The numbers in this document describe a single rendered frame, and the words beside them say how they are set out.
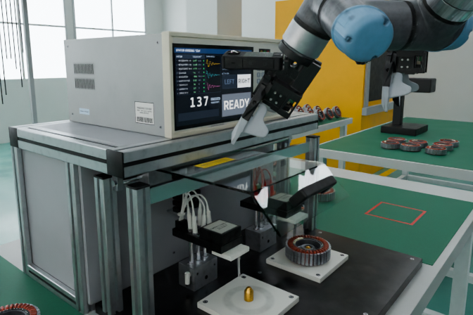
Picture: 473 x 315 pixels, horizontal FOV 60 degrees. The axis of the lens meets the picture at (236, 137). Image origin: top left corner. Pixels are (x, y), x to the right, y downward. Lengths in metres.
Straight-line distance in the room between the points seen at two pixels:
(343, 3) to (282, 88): 0.19
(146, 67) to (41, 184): 0.37
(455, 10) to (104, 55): 0.68
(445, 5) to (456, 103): 5.42
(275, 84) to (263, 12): 6.61
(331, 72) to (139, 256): 3.97
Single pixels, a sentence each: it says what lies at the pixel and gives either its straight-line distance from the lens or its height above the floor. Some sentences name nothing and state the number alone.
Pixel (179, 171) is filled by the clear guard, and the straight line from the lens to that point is 0.76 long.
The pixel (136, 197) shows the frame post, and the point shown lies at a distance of 0.72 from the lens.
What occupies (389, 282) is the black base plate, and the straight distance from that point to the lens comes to 1.05.
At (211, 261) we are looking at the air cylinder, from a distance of 0.97.
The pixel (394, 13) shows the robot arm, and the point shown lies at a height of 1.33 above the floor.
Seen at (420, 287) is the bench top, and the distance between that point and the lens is 1.10.
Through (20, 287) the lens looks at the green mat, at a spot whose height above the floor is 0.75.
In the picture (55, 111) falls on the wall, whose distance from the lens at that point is 7.74.
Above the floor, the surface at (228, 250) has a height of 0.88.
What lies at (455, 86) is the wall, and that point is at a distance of 6.06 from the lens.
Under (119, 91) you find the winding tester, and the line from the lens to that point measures 0.93.
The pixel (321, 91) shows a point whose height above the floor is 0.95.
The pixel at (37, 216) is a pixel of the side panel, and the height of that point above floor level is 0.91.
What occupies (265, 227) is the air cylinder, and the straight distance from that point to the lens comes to 1.13.
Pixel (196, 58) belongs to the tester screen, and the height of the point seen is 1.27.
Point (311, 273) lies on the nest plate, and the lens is 1.01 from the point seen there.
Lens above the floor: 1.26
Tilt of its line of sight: 10 degrees down
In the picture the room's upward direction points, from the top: straight up
